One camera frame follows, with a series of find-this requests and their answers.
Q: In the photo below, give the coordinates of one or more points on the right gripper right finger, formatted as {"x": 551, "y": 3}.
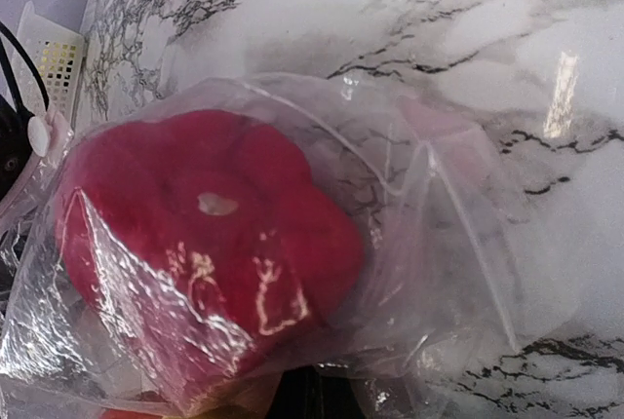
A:
{"x": 336, "y": 399}

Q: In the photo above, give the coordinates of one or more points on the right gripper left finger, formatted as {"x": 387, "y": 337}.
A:
{"x": 296, "y": 397}

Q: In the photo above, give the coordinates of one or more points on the clear zip top bag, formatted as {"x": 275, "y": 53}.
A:
{"x": 455, "y": 255}

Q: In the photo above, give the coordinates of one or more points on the white bag slider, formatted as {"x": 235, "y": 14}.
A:
{"x": 48, "y": 134}

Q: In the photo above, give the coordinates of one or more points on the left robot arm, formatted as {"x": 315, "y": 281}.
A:
{"x": 15, "y": 147}

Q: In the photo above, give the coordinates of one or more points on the red fake pepper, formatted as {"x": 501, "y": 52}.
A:
{"x": 207, "y": 238}

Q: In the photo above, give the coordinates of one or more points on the white perforated plastic basket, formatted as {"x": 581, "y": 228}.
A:
{"x": 57, "y": 53}

